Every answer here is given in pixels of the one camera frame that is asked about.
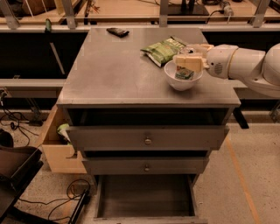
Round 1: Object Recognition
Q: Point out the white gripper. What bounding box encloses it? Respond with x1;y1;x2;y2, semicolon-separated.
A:
172;44;238;79

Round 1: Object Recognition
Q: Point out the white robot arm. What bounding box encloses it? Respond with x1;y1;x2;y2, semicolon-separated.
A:
172;44;280;98

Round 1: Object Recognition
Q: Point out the white ceramic bowl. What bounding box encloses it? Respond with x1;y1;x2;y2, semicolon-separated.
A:
164;61;202;91

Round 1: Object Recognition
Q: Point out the green chip bag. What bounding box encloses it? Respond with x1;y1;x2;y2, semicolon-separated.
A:
141;37;186;67

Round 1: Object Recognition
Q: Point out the grey top drawer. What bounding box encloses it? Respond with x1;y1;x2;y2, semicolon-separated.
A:
66;126;229;151

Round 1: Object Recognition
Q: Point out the black flat pouch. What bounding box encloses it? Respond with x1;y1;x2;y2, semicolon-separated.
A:
107;28;130;38

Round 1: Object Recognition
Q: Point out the grey metal drawer cabinet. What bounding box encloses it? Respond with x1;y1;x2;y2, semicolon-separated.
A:
56;27;242;224

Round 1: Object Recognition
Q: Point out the grey middle drawer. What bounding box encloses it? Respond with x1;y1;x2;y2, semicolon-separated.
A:
82;157;209;175

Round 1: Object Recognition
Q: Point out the green white item in box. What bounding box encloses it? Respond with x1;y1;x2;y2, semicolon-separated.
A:
57;123;71;144

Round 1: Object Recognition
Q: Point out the grey open bottom drawer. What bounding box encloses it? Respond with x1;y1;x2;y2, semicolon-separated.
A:
94;174;208;224

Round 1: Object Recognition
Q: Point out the light wooden side box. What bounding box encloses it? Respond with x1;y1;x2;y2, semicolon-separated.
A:
37;105;86;174

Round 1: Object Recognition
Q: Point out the black equipment stand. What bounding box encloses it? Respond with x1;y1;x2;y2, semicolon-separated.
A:
0;146;43;221

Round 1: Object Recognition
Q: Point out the green handled tool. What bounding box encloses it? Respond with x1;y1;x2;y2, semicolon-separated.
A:
44;18;67;75

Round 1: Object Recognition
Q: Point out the black floor cable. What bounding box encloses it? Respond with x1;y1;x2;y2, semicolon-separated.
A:
17;178;92;222

